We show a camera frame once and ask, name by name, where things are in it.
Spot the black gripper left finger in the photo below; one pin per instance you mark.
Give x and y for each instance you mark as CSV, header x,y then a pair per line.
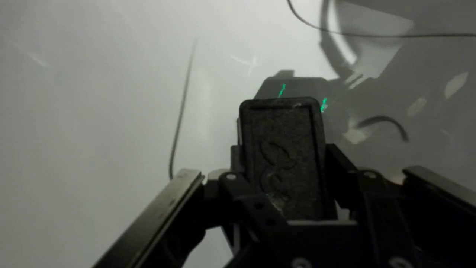
x,y
138,242

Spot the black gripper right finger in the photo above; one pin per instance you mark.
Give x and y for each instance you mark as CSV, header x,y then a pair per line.
x,y
443,216

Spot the black whiteboard duster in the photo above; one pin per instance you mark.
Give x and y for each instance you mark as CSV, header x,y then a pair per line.
x,y
285,154

